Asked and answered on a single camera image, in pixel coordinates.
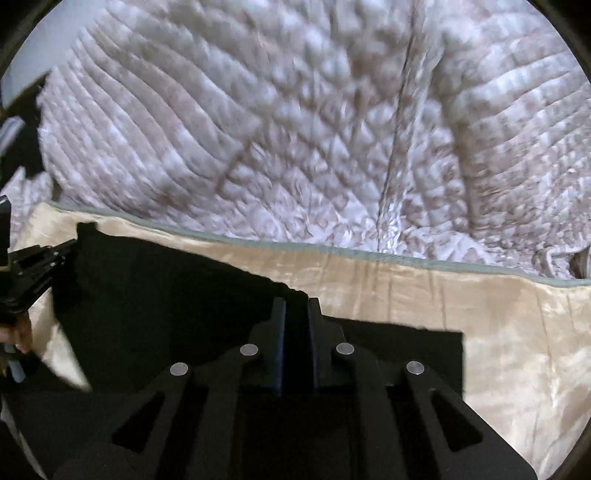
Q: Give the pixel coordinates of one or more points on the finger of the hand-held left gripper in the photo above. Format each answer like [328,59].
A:
[41,256]
[32,286]

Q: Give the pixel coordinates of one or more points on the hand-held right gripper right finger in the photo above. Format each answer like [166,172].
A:
[315,350]

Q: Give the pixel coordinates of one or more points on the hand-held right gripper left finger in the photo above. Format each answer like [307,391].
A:
[280,350]

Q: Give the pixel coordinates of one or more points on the white pink quilted blanket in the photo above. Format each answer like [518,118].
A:
[277,115]

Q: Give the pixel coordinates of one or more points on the person's left hand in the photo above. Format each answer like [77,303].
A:
[21,334]

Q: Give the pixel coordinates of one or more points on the black pants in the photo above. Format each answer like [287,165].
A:
[161,300]

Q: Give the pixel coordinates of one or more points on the beige satin sheet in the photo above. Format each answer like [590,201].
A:
[508,346]

